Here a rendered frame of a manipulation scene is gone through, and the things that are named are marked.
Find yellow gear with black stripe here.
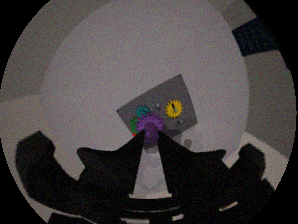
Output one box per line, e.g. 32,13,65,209
164,100,184,119

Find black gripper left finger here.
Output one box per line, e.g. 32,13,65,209
76,131,145,194

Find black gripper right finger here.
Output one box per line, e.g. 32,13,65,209
157,131,227,193

